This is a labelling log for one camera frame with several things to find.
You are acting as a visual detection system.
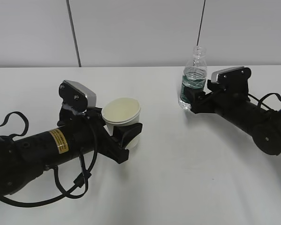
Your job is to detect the white paper cup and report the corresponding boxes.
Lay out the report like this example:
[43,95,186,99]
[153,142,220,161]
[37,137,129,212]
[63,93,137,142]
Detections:
[101,97,141,135]

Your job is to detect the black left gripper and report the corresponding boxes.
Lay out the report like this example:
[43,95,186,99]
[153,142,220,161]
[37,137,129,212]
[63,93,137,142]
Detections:
[57,107,143,164]

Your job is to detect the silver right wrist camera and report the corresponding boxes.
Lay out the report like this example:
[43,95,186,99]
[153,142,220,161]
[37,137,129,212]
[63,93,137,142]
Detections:
[211,66,251,97]

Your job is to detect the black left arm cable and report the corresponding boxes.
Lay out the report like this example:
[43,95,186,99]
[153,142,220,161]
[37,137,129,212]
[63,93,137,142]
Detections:
[0,112,101,208]

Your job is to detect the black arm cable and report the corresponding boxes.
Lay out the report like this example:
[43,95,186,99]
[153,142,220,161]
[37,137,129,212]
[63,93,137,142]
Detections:
[247,92,281,111]
[0,112,101,208]

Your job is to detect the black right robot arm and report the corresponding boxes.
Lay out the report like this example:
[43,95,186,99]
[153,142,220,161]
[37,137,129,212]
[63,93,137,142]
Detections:
[184,80,281,156]

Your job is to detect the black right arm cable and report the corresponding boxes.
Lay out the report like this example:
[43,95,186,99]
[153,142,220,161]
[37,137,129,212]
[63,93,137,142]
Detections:
[247,92,281,111]

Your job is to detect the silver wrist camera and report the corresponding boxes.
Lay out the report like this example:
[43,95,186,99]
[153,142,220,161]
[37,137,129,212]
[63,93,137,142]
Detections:
[59,80,97,114]
[211,66,251,97]

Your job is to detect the clear water bottle green label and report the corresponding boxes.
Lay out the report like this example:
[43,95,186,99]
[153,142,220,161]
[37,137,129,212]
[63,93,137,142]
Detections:
[178,45,207,111]

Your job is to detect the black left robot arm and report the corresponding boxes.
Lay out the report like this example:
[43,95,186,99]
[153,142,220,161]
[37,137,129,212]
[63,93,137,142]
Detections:
[0,107,143,196]

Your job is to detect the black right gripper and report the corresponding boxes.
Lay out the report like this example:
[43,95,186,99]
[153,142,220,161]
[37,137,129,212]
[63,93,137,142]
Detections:
[186,80,225,114]

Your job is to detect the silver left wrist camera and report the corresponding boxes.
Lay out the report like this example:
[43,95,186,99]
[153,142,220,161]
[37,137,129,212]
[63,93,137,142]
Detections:
[59,80,97,114]

